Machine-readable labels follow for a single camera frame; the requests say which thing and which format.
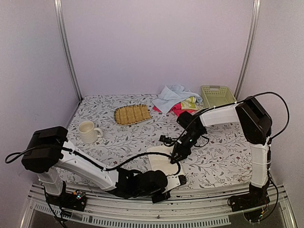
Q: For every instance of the woven bamboo tray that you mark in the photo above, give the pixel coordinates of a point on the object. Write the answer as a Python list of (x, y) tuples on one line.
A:
[(131, 114)]

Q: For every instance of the right aluminium post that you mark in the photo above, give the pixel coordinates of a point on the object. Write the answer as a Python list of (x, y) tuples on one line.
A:
[(249, 45)]

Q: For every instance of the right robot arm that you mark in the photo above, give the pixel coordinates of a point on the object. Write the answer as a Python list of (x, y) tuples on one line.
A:
[(256, 126)]

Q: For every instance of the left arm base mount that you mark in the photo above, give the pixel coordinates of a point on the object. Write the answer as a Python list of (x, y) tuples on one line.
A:
[(69, 200)]

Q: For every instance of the pink towel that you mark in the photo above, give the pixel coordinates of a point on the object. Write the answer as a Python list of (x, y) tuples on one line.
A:
[(177, 108)]

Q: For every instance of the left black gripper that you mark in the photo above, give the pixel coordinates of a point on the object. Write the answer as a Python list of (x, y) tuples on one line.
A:
[(162, 198)]

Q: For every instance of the yellow green patterned towel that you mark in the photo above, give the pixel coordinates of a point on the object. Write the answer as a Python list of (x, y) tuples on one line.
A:
[(189, 104)]

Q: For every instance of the green plastic basket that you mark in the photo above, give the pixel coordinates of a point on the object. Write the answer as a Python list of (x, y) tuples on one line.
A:
[(216, 95)]

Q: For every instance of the cream towel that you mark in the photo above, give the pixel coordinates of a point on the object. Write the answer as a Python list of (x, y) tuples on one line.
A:
[(159, 162)]

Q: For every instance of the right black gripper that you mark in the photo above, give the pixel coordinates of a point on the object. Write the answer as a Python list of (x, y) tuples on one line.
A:
[(185, 152)]

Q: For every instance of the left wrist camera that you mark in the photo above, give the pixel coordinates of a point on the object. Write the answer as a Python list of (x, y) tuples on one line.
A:
[(175, 181)]

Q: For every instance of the cream ceramic mug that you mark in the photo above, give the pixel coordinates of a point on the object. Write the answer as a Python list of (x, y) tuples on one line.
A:
[(89, 133)]

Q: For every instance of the aluminium post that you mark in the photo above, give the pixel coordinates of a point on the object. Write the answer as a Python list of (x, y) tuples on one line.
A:
[(66, 48), (249, 45)]

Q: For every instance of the left aluminium post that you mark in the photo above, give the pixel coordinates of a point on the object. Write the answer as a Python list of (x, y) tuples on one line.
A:
[(66, 48)]

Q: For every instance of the floral tablecloth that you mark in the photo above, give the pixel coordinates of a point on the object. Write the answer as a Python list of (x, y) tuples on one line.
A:
[(222, 157)]

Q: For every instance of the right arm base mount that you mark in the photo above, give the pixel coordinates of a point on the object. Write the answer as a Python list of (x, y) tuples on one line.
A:
[(256, 197)]

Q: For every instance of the front aluminium rail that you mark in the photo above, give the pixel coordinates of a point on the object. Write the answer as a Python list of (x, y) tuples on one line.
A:
[(184, 209)]

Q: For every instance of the light blue towel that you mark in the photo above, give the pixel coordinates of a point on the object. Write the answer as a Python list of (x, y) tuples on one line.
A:
[(170, 96)]

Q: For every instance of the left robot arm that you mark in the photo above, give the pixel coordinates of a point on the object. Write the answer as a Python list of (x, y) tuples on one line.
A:
[(50, 149)]

